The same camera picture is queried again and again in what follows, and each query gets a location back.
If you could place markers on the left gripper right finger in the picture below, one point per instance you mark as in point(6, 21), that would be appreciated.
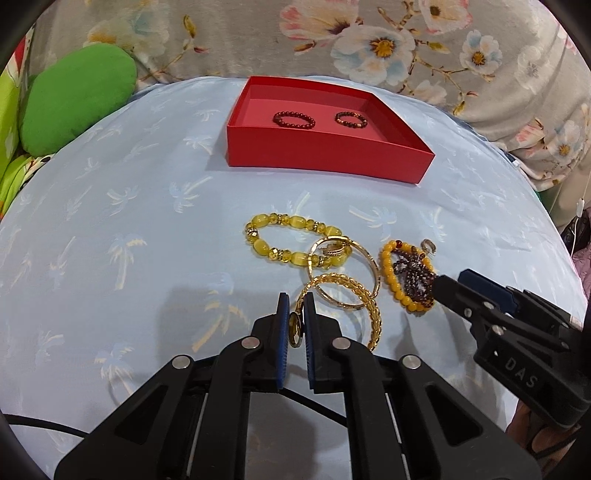
point(324, 372)

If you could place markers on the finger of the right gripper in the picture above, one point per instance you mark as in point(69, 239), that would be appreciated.
point(523, 305)
point(485, 316)

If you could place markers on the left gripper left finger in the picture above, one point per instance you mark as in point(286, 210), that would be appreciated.
point(268, 368)

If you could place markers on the gold braided bangle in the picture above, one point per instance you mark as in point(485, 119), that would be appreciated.
point(295, 327)

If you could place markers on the small gold hoop earring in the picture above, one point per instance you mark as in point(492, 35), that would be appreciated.
point(428, 246)

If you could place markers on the person's right hand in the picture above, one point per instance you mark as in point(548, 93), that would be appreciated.
point(533, 435)

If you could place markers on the thin gold bangle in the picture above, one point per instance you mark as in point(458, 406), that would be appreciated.
point(334, 246)

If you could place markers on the red cardboard box tray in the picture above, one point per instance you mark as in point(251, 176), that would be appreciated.
point(303, 124)

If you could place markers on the grey floral blanket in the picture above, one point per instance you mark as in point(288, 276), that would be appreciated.
point(507, 68)

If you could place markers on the green patterned fabric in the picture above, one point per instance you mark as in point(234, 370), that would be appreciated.
point(17, 166)

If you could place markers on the green round cushion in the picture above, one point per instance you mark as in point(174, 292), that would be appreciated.
point(73, 94)

